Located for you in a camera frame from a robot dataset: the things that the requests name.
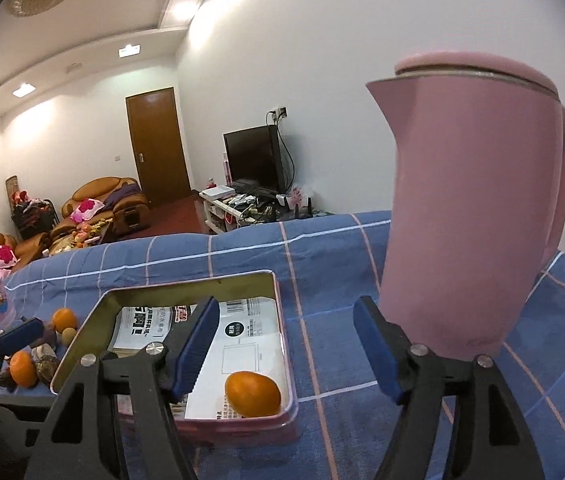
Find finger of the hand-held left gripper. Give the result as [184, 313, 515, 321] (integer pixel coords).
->
[0, 318, 44, 391]
[0, 391, 58, 411]

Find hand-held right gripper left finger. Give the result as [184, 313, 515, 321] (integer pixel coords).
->
[23, 296, 221, 480]

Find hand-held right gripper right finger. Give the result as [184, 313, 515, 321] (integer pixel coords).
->
[352, 296, 545, 480]

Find orange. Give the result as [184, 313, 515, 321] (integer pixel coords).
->
[52, 308, 78, 332]
[10, 351, 38, 388]
[225, 371, 282, 418]

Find brown taro piece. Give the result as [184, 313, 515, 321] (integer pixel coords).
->
[32, 345, 60, 383]

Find pink tin box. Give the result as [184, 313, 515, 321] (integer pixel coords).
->
[50, 270, 299, 446]

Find printed paper sheets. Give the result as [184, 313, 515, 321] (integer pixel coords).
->
[112, 297, 285, 421]

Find blue plaid tablecloth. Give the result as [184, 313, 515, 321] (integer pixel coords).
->
[0, 210, 565, 480]

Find coffee table with snacks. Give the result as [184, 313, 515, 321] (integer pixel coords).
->
[45, 220, 116, 256]

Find black rack with clothes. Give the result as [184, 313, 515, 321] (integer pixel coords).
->
[11, 199, 60, 241]

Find white television stand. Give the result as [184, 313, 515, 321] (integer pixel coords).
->
[200, 187, 333, 236]

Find brown leather armchair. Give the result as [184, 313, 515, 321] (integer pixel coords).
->
[60, 176, 150, 241]

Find black router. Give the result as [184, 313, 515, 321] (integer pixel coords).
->
[287, 195, 315, 221]

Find pink kettle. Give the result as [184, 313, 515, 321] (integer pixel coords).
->
[366, 52, 565, 361]

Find purple cloth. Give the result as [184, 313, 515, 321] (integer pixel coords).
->
[105, 182, 143, 206]

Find black television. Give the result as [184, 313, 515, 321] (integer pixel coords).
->
[223, 125, 285, 193]

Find brown wooden door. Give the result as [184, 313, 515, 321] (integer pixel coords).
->
[126, 87, 193, 198]

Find black power cables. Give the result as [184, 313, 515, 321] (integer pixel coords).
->
[277, 120, 295, 193]

